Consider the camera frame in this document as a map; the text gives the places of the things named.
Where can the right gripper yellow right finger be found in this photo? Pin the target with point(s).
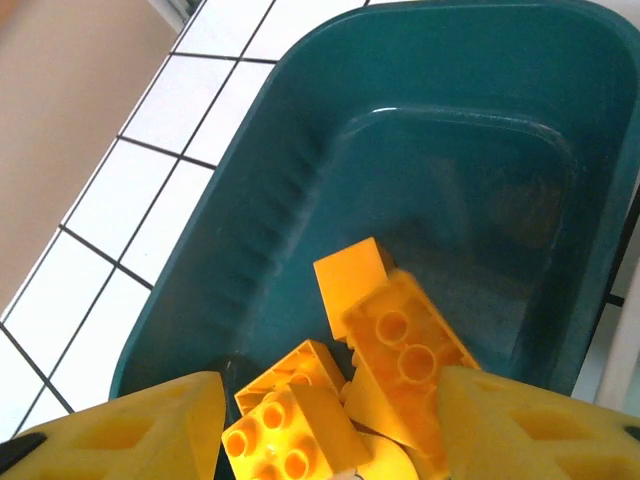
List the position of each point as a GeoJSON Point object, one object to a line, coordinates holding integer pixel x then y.
{"type": "Point", "coordinates": [540, 435]}

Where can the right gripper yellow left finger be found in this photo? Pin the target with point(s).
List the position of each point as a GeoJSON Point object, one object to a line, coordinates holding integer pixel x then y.
{"type": "Point", "coordinates": [125, 440]}

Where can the yellow small lego brick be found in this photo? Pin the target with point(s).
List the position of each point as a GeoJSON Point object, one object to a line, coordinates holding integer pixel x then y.
{"type": "Point", "coordinates": [280, 440]}

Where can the yellow long lego brick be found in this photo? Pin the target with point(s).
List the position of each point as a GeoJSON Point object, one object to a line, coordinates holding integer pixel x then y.
{"type": "Point", "coordinates": [400, 350]}

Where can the teal plastic bin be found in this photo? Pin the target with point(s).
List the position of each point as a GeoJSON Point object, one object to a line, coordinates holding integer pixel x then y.
{"type": "Point", "coordinates": [450, 150]}

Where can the aluminium corner post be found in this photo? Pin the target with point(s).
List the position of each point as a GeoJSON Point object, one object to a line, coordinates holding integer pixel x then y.
{"type": "Point", "coordinates": [175, 5]}

